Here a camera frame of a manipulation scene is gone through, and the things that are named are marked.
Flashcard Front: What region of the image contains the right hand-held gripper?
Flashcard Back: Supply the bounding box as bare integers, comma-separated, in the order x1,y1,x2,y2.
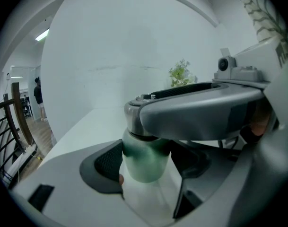
139,35,288,142

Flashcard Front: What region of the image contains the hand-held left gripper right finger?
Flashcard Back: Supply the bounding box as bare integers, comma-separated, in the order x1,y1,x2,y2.
167,140,243,227

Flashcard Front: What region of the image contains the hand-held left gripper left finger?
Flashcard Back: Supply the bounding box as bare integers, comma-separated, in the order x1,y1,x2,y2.
10,140,144,227

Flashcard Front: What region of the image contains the green translucent bottle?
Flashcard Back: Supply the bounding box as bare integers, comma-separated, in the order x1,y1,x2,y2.
122,128,172,183

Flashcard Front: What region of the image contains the small round metal object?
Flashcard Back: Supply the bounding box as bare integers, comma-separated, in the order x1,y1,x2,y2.
123,93,159,142

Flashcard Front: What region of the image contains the person's right hand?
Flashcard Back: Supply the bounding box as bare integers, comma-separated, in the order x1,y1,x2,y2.
249,103,273,137

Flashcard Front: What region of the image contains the small potted flower plant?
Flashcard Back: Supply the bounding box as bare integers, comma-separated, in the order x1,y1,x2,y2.
168,58,198,88

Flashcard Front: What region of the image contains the white railing base plinth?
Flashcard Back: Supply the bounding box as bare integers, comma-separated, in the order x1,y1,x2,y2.
6,143,38,175

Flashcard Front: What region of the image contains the black office chair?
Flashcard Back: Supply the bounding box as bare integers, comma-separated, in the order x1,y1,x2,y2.
20,96,33,118

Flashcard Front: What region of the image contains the dark wooden railing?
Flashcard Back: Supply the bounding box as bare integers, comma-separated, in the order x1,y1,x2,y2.
0,82,38,190

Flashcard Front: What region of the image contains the person's striped shirt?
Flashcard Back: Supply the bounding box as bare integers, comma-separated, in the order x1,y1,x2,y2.
239,0,288,50

